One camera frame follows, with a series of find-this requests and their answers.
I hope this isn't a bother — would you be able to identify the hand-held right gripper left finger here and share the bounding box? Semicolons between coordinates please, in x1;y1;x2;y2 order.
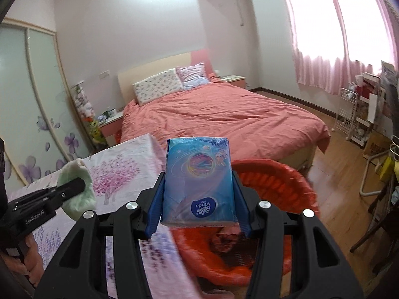
33;171;170;299

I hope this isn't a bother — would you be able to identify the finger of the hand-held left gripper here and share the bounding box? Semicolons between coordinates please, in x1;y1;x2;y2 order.
47;178;87;204

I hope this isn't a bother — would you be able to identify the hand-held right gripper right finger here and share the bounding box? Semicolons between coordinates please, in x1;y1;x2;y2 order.
231;171;365;299

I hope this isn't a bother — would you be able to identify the light green cloth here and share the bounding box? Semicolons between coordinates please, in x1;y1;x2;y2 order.
56;159;97;222

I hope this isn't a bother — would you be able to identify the dark red scrunchie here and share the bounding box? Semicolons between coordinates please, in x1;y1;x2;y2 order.
210;229;250;256

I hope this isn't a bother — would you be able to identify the red plastic waste basket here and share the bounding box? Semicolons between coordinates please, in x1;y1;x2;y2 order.
170;159;320;279

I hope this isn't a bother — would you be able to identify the blue tissue pack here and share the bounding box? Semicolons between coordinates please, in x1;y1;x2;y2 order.
160;136;239;228

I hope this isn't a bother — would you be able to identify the person's left hand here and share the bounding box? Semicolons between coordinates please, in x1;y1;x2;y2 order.
6;233;44;287

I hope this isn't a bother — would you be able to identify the table with floral cloth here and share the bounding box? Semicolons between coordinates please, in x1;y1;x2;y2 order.
6;133;200;299

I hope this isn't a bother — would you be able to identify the yellow green plush toy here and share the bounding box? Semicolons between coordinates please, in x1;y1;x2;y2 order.
88;118;105;145

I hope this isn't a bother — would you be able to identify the pink nightstand with mugs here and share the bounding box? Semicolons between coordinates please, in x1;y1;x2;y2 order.
98;114;124;147

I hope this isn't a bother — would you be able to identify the hanging plush toy organizer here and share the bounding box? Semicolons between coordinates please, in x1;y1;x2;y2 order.
70;82;96;120

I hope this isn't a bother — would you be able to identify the wardrobe with flower doors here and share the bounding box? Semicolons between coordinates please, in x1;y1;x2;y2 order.
0;19;94;194

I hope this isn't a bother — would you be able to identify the salmon duvet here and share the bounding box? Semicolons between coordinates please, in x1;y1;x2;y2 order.
120;79;331;175

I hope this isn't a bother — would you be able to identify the white floral pillow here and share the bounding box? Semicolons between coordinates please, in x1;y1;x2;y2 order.
132;69;184;106

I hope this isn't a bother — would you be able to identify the dark wooden chair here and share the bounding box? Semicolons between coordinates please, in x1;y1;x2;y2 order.
349;177;399;275

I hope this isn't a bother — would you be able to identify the white rolling storage cart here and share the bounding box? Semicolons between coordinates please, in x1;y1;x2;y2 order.
351;93;379;148

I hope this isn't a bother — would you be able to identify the pink striped pillow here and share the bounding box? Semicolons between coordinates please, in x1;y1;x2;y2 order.
175;62;210;89

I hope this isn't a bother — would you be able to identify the bed with pink duvet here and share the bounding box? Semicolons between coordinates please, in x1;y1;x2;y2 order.
117;49;317;172

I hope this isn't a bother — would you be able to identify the brown paper bag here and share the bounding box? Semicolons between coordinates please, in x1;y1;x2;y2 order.
363;132;392;162

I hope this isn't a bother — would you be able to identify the yellow paper bag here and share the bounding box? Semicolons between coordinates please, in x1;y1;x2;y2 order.
374;156;395;183

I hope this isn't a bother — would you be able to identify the pink curtain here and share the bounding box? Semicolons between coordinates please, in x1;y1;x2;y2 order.
276;0;399;95

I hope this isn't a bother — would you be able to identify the white paper shopping bag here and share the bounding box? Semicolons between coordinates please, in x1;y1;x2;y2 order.
367;93;379;123

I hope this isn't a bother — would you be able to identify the red gift box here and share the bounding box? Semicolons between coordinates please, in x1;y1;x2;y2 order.
355;82;375;100

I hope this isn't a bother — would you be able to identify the white tubular metal frame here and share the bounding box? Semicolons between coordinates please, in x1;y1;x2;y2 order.
358;152;392;198

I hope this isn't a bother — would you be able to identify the white wire rack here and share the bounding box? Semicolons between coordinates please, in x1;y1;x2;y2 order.
332;88;357;139

